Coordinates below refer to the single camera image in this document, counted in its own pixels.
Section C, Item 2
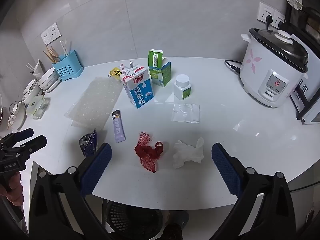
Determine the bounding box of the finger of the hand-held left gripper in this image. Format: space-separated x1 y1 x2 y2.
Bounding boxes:
10 135 48 154
0 127 34 151

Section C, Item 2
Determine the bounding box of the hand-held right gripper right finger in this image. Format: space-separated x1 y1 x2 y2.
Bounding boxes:
211 142 297 240

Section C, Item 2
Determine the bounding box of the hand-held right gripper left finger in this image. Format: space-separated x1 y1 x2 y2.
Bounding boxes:
28 142 113 240

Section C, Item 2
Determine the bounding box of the dark foil pouch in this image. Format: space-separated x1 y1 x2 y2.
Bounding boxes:
79 129 97 157

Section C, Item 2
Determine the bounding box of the purple snack packet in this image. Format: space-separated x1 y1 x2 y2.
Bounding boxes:
112 109 126 143

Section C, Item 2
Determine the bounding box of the red mesh net bag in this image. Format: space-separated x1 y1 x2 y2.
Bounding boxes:
134 131 164 173

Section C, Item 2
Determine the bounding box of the black mesh trash basket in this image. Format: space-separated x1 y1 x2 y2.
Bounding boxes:
105 200 166 240

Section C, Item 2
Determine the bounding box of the clear bubble wrap sheet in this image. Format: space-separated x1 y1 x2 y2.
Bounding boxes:
64 76 125 130

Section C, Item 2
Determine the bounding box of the clear plastic zip bag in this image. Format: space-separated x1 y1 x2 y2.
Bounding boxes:
172 103 200 123

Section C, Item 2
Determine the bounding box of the yellow wrapper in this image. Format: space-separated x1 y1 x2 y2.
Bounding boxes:
108 67 122 80

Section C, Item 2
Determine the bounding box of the person's left hand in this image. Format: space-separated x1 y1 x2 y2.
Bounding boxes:
0 172 25 206

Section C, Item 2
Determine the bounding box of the glass container green lid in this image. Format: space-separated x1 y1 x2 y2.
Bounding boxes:
26 95 50 118

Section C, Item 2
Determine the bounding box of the white patterned bowl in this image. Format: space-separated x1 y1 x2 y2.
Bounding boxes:
22 79 39 104

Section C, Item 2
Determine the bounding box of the white cup with straws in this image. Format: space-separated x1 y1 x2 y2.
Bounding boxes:
26 59 44 79

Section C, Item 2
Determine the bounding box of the person's blue slipper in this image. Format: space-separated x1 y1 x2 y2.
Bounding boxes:
172 210 190 228

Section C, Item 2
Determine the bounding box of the blue plastic utensil holder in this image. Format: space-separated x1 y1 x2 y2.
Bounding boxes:
52 50 84 82

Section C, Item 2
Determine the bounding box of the person's brown patterned trouser leg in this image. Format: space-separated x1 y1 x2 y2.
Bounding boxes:
162 224 183 240

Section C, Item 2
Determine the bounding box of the bundle of wooden chopsticks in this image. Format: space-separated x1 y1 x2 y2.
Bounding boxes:
43 45 61 64

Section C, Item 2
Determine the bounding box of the blue and white milk carton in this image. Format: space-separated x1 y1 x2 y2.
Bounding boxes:
119 61 154 109

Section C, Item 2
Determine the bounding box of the white pill bottle green label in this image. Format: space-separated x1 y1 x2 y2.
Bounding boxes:
174 74 192 101

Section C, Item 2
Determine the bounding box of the white flowered rice cooker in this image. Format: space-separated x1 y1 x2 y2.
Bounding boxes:
239 27 309 108

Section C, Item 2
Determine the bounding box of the green and white carton box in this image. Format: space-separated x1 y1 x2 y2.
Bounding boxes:
148 50 172 87

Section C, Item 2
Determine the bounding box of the bowl in wire rack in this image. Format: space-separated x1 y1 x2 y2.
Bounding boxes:
7 101 28 130

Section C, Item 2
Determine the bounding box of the white wall socket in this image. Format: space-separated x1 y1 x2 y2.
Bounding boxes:
272 9 286 28
41 29 52 44
257 2 275 23
49 22 62 40

